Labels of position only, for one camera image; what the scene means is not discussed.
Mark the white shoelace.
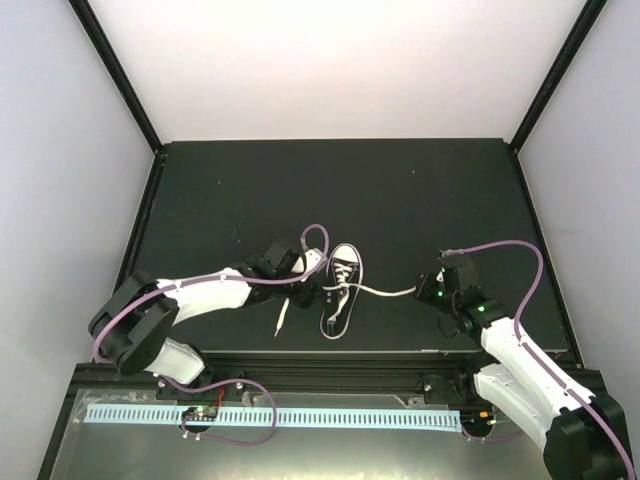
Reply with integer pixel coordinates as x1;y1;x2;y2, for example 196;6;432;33
271;261;417;338

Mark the black white sneaker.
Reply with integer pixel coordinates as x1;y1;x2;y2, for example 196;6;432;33
320;243;364;340

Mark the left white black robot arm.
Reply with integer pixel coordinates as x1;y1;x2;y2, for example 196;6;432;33
88;240;326;399

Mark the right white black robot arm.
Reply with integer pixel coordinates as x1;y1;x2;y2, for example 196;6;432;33
414;252;636;479

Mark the black table mat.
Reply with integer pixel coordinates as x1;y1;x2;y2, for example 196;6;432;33
133;139;570;353

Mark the right controller board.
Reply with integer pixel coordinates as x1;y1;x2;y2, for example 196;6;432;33
461;410;501;425

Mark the controller board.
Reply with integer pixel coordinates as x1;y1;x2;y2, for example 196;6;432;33
461;410;501;425
181;406;218;421

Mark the left controller board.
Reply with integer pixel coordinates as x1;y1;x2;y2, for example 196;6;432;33
181;406;218;421

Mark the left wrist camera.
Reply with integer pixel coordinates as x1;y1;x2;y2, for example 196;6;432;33
304;248;327;275

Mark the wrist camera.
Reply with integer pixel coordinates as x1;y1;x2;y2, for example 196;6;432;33
439;249;465;261
304;248;327;275

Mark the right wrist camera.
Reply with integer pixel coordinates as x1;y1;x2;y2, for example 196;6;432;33
439;249;465;261

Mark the black aluminium rail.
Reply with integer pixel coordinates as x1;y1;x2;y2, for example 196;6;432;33
154;350;476;399

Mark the white slotted cable duct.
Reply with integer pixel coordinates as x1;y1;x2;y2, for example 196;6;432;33
83;404;462;433

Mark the black right frame post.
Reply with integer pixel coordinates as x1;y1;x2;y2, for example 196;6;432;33
509;0;608;154

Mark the black frame post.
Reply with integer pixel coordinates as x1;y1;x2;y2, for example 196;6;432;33
68;0;163;154
509;0;608;154

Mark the black left frame post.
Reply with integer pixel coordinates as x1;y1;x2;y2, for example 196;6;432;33
68;0;163;154

